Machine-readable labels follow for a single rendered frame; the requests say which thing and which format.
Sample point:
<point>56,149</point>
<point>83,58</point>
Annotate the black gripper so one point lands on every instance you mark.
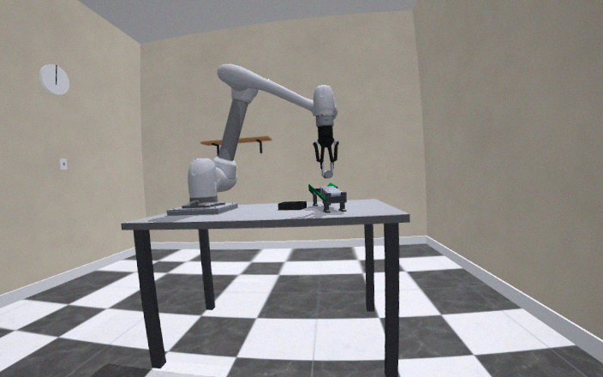
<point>325,139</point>

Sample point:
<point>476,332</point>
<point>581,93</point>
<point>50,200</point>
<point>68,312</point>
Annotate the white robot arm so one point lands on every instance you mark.
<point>203,176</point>

